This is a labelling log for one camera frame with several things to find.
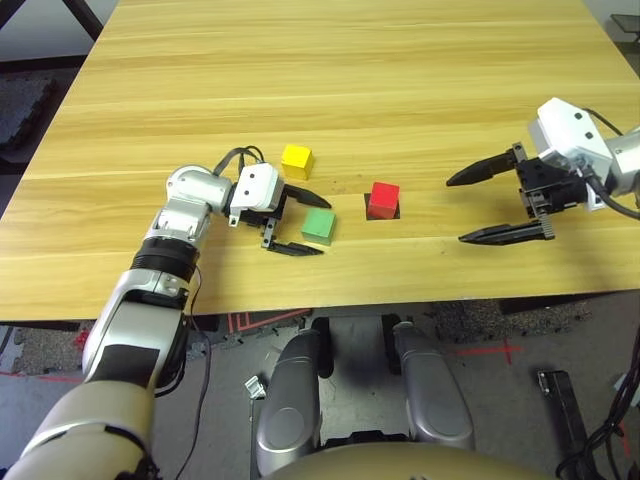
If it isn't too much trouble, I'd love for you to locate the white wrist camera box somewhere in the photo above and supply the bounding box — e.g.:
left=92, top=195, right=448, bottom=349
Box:
left=528, top=97, right=619, bottom=211
left=228, top=163, right=286, bottom=227

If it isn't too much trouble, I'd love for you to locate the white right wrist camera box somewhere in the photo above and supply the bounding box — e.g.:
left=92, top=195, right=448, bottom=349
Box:
left=528, top=97, right=619, bottom=211

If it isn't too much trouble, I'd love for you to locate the grey interlocking floor tile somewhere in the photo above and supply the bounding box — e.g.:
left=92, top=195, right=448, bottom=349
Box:
left=189, top=324, right=306, bottom=354

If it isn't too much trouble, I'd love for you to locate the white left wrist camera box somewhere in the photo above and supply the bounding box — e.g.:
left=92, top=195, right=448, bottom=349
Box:
left=228, top=163, right=286, bottom=227

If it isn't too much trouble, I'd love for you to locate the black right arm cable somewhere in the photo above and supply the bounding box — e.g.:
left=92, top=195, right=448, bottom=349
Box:
left=582, top=107, right=640, bottom=221

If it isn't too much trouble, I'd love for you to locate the black bar floor device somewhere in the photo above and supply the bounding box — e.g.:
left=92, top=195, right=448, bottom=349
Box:
left=537, top=369, right=594, bottom=480

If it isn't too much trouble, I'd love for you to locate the red wooden block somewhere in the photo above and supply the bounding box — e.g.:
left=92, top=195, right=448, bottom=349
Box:
left=367, top=181, right=401, bottom=220

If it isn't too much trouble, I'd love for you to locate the grey left robot leg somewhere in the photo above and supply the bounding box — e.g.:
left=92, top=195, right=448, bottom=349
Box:
left=254, top=329, right=334, bottom=476

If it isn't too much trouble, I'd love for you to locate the black hanging cable bundle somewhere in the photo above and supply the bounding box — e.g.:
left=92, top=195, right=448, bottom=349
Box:
left=554, top=329, right=640, bottom=480

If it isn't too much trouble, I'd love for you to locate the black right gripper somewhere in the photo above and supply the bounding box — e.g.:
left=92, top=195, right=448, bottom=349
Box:
left=445, top=142, right=587, bottom=247

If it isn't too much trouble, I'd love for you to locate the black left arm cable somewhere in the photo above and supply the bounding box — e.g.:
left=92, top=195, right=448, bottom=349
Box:
left=174, top=145, right=266, bottom=480

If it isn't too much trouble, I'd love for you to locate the black table leg bar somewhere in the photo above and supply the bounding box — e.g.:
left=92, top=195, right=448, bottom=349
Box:
left=499, top=293, right=609, bottom=315
left=0, top=319, right=84, bottom=332

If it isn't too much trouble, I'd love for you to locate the beige robot torso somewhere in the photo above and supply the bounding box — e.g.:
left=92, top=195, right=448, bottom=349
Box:
left=264, top=432, right=556, bottom=480

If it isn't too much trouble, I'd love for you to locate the small silver floor item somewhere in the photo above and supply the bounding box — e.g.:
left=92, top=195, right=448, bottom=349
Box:
left=243, top=375, right=267, bottom=401

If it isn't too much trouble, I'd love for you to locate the black flat stand plate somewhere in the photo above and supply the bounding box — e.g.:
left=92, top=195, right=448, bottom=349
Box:
left=610, top=13, right=640, bottom=36

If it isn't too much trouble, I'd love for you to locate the grey robot leg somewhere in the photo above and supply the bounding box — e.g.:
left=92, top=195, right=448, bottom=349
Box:
left=254, top=329, right=334, bottom=476
left=392, top=322, right=476, bottom=451

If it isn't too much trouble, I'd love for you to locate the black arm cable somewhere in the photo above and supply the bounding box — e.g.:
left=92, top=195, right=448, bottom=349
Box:
left=174, top=145, right=266, bottom=480
left=582, top=107, right=640, bottom=221

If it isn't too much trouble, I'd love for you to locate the yellow wooden block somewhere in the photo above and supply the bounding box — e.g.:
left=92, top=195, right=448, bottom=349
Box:
left=280, top=144, right=315, bottom=182

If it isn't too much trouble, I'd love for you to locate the dark speckled floor mat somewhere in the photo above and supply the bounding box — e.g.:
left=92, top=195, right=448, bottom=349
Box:
left=432, top=299, right=594, bottom=344

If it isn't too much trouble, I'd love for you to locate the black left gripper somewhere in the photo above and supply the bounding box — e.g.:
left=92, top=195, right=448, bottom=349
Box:
left=244, top=183, right=333, bottom=257

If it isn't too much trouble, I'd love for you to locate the black furniture frame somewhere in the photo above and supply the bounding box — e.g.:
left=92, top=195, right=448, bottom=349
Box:
left=0, top=0, right=106, bottom=41

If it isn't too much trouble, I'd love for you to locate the dark foam floor mat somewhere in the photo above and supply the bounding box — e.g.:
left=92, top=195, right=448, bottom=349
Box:
left=0, top=74, right=59, bottom=154

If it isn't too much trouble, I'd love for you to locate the grey right robot leg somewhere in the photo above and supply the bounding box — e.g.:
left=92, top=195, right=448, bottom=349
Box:
left=392, top=322, right=476, bottom=451

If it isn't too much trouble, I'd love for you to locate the green wooden block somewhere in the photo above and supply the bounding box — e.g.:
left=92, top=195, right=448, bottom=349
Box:
left=300, top=208, right=337, bottom=247

